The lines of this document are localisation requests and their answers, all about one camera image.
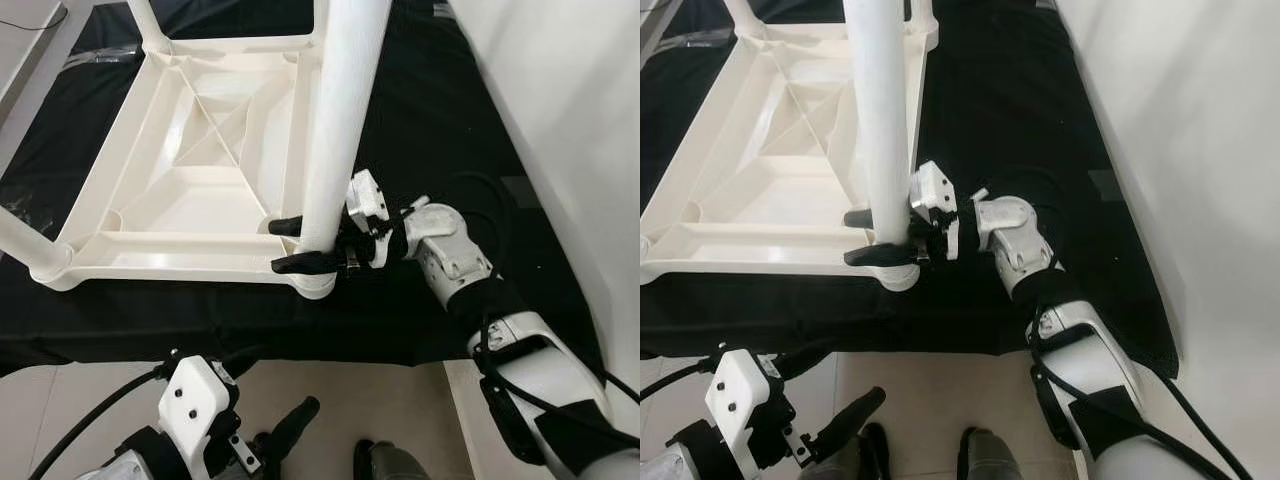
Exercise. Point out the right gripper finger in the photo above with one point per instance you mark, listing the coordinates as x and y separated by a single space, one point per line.
880 255
865 217
310 262
288 227

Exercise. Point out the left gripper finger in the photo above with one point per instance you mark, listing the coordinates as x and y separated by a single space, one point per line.
245 358
805 360
850 420
295 425

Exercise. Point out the cream plastic table top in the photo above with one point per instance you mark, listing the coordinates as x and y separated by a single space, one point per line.
180 200
760 200

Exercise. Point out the black tablecloth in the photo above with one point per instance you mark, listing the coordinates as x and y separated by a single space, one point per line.
430 120
1020 120

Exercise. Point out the grey tape patch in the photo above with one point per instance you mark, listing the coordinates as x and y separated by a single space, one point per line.
520 190
1102 185

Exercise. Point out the clear tape patch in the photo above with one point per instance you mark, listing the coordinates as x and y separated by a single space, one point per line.
700 38
100 55
20 215

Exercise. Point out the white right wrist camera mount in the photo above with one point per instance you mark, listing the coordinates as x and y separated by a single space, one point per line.
365 195
932 185

